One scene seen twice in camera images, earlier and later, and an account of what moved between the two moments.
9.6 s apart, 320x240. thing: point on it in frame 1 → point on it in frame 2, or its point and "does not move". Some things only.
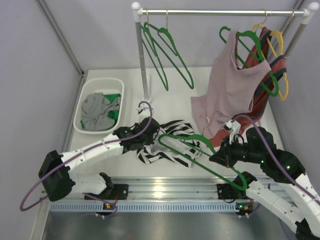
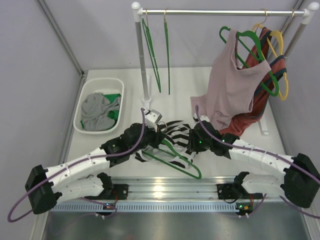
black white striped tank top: [157, 151] does not move
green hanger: [198, 161] → [172, 166]
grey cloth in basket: [95, 109] does not move
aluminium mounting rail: [168, 188] does not move
